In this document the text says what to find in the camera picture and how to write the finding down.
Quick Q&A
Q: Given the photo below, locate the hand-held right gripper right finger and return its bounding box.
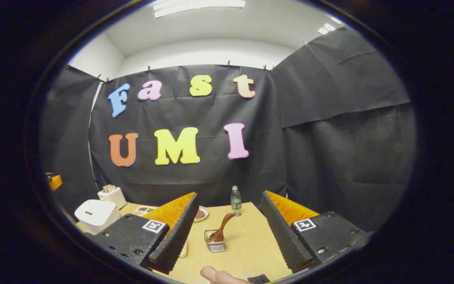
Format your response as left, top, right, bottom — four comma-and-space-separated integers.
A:
260, 190, 369, 273

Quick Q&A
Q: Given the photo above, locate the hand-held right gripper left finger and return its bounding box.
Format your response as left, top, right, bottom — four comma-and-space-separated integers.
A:
87, 192, 200, 275

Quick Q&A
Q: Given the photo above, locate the metal wire chopstick holder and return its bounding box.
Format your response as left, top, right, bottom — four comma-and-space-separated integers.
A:
204, 230, 227, 253

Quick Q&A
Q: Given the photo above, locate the brown wooden spoon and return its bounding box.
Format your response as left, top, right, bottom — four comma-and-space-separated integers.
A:
208, 213, 236, 243

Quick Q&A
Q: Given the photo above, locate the white rice cooker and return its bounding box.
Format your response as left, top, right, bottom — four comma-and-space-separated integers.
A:
74, 200, 122, 235

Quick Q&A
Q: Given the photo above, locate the white round plate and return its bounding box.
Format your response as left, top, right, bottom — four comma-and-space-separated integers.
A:
194, 206, 210, 223

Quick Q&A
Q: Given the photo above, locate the white divided sauce dish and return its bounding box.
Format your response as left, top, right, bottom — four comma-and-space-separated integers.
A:
132, 205, 158, 217

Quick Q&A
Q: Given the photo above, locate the clear plastic water bottle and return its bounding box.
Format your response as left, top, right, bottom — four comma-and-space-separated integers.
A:
231, 185, 242, 217

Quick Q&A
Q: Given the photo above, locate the white toaster with bread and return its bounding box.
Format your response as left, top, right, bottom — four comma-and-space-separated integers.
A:
97, 184, 128, 209

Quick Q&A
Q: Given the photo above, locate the long ceiling light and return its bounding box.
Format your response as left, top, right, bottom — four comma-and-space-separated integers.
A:
153, 0, 246, 19

